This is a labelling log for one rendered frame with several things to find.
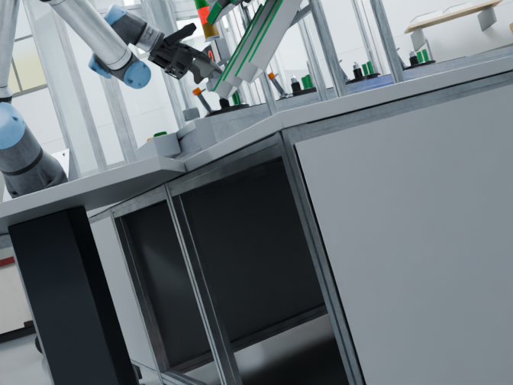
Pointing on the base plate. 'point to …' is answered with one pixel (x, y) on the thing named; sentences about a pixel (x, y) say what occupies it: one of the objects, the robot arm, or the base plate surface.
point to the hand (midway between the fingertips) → (217, 71)
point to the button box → (159, 147)
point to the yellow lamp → (210, 30)
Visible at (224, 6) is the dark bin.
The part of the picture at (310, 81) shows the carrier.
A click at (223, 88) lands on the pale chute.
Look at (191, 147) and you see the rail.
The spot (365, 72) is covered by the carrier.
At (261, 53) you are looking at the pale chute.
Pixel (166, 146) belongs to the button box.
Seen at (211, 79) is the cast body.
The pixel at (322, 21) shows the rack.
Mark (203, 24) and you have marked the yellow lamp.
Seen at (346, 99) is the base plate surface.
